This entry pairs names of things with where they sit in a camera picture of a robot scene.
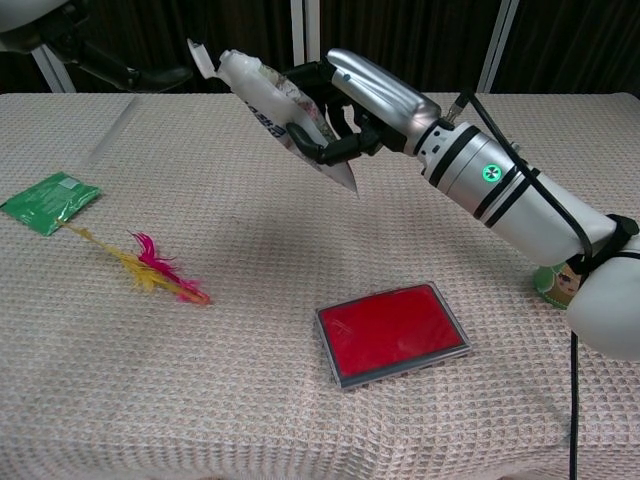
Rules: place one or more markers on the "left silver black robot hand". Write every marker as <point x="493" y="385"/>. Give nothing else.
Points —
<point x="30" y="22"/>

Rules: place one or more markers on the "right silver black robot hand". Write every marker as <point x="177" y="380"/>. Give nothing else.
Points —
<point x="385" y="100"/>

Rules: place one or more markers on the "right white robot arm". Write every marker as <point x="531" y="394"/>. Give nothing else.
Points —
<point x="530" y="205"/>

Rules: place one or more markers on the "dark green curtain panel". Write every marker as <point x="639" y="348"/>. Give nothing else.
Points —
<point x="15" y="72"/>
<point x="410" y="35"/>
<point x="580" y="45"/>
<point x="175" y="30"/>

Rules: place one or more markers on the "green foil packet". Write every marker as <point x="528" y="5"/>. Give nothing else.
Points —
<point x="50" y="200"/>

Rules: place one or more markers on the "red stamp pad box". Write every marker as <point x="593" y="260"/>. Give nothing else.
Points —
<point x="392" y="330"/>

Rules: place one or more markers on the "green printed cup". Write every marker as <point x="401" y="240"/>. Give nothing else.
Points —
<point x="557" y="285"/>

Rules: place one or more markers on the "yellow pink feather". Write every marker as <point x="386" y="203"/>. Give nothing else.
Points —
<point x="145" y="270"/>

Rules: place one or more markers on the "beige waffle tablecloth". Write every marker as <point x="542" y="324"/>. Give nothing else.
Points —
<point x="225" y="375"/>

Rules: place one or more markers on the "white frame post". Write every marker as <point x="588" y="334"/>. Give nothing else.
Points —
<point x="306" y="30"/>
<point x="52" y="70"/>
<point x="497" y="45"/>

